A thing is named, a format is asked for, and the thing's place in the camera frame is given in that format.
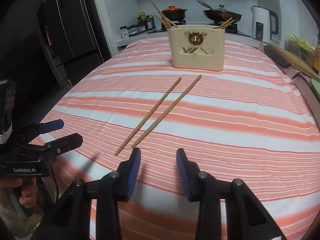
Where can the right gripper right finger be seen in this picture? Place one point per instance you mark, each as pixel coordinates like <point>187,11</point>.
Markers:
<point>246,216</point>

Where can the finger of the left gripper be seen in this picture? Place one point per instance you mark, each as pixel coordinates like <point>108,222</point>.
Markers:
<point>64,144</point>
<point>43,128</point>

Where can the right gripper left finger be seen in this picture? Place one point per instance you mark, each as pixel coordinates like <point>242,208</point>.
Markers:
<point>70,218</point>

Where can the wooden chopstick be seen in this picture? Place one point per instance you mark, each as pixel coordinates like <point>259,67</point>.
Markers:
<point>166,112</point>
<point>224,26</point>
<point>145,119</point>
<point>162,22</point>

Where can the left hand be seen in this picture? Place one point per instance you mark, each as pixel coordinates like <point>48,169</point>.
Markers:
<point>28,189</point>

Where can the striped orange white tablecloth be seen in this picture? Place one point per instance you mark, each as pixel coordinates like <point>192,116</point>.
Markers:
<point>248,121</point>

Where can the seasoning bottle rack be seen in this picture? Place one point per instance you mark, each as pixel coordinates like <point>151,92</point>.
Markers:
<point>145,23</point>

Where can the green mat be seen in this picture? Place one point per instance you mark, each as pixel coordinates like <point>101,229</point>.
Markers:
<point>315,85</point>

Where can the chopstick in holder left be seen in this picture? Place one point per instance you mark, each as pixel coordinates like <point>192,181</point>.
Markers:
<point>168,21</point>

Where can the chopstick in holder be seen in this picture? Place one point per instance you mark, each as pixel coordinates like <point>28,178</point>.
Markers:
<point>168,21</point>
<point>226,22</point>

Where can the wooden cutting board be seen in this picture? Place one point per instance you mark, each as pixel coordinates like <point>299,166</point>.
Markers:
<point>296,62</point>

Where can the black pot orange lid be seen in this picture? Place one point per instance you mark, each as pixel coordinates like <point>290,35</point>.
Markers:
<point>174,13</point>

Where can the beige utensil holder box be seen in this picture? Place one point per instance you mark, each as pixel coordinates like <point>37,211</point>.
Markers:
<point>197,48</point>

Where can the white electric kettle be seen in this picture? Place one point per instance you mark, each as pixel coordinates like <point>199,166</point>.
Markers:
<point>265,24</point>

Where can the gas stove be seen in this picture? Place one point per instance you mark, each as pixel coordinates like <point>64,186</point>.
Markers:
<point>232,29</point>

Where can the chopstick in holder right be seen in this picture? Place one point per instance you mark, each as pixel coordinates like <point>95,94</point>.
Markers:
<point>226,22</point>

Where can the black wok with lid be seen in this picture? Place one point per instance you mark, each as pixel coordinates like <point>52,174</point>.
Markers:
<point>219,15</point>

